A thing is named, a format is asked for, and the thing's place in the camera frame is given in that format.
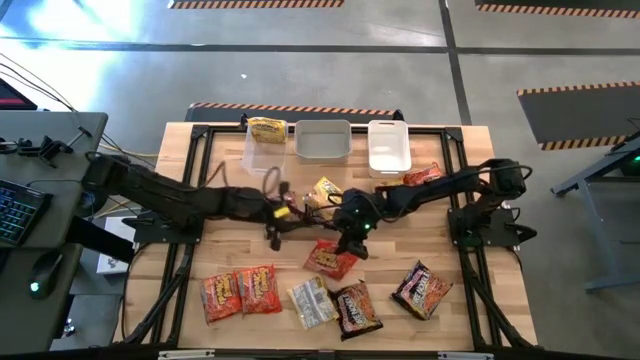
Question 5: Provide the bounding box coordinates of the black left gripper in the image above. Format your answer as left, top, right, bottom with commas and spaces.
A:
247, 189, 301, 251

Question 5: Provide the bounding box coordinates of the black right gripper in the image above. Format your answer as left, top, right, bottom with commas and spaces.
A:
332, 188, 386, 260

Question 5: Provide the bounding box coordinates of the red Maruchan noodle pack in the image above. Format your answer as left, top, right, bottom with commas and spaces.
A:
303, 238, 359, 281
402, 162, 445, 187
234, 264, 284, 316
199, 272, 244, 325

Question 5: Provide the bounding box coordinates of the clear plastic bin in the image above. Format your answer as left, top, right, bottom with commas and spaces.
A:
242, 117, 290, 176

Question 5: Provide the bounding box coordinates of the white plastic bin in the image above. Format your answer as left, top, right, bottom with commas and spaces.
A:
367, 119, 413, 180

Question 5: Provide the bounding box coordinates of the grey plastic bin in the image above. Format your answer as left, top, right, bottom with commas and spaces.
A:
293, 118, 353, 165

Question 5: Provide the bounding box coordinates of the black mat with striped edge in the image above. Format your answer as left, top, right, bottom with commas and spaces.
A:
183, 101, 407, 125
516, 81, 640, 152
167, 0, 346, 10
473, 0, 640, 20

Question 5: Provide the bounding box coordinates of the white box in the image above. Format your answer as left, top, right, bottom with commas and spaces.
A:
96, 215, 137, 276

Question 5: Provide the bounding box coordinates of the black desk leg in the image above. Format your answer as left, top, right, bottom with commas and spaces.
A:
64, 214, 136, 265

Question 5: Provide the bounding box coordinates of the black round base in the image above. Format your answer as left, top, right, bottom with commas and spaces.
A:
79, 189, 110, 214

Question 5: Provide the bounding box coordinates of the grey office desk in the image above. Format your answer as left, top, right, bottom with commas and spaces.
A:
0, 110, 109, 354

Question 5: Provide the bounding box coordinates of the black computer mouse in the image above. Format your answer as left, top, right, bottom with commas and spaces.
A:
27, 249, 65, 301

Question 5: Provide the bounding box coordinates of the black desk clamp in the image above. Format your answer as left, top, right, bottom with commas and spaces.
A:
0, 133, 75, 162

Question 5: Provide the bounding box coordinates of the blue-grey table stand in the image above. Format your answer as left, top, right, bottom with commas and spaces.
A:
549, 130, 640, 295

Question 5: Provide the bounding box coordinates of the backlit black keyboard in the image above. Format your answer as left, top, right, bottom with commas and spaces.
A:
0, 178, 54, 250

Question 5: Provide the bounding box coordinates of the black device with green light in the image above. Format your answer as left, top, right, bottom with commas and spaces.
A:
619, 149, 640, 177

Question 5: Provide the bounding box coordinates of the black monitor with red stripe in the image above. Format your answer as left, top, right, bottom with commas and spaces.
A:
0, 77, 39, 112

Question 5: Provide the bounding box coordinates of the black aluminium table frame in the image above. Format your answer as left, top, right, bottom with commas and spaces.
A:
113, 110, 540, 351

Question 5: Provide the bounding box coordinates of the white bracket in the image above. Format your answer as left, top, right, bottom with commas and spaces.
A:
157, 348, 217, 360
437, 351, 496, 360

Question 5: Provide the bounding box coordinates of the yellow cable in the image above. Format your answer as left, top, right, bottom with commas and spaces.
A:
98, 142, 161, 160

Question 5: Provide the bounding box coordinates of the black floor cable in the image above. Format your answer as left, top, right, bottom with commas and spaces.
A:
0, 52, 76, 114

